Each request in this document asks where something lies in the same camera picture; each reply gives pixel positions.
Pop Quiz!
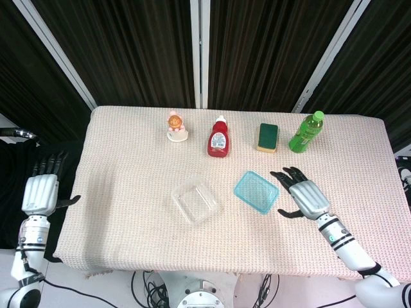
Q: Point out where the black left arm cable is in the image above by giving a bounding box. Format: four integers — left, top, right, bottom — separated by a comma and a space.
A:
18, 246, 44, 278

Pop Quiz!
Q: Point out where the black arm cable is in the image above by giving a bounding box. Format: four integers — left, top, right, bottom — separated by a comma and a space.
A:
18, 246, 44, 278
357, 262, 383, 279

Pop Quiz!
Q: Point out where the black fabric chair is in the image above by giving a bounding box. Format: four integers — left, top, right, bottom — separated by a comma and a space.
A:
0, 139, 85, 264

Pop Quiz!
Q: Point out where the green drink bottle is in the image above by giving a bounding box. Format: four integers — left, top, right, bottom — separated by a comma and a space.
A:
288, 110, 326, 154

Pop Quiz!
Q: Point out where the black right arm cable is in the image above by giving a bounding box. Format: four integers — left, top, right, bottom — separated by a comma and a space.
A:
357, 262, 383, 279

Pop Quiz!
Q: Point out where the black cable bundle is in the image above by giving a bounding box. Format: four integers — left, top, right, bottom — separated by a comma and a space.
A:
130, 269, 168, 308
256, 274, 298, 308

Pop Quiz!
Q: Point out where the clear plastic container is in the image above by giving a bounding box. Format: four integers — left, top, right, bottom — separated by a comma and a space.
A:
170, 175, 223, 227

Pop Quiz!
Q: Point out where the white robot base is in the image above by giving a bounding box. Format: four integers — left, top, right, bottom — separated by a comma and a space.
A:
159, 271, 239, 308

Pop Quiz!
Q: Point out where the green and yellow sponge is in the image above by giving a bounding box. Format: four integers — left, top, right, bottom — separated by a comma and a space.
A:
256, 123, 279, 154

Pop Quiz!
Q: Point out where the black curtain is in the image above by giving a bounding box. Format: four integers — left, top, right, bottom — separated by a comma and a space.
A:
0, 0, 411, 155

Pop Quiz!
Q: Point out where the pink and orange toy figurine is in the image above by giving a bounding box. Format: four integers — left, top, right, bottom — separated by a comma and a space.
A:
167, 108, 185, 133

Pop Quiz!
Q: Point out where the pink waffle tablecloth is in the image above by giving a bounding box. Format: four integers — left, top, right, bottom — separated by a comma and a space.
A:
53, 105, 411, 284

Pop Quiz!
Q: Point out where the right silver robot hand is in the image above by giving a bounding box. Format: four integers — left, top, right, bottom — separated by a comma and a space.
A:
269, 166, 331, 221

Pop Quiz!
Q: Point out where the red ketchup bottle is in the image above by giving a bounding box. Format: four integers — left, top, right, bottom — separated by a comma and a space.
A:
207, 115, 232, 158

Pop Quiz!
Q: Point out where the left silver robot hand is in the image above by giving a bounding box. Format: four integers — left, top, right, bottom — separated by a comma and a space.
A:
21, 150, 82, 216

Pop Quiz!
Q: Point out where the white and black equipment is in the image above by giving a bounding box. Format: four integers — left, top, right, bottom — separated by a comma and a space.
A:
394, 153, 411, 194

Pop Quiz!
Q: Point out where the chrome chair tube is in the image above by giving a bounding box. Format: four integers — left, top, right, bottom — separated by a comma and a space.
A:
0, 127, 40, 141

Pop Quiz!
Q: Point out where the white frame post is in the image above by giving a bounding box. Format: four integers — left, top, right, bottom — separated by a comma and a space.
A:
12, 0, 98, 110
291, 0, 364, 114
189, 0, 211, 109

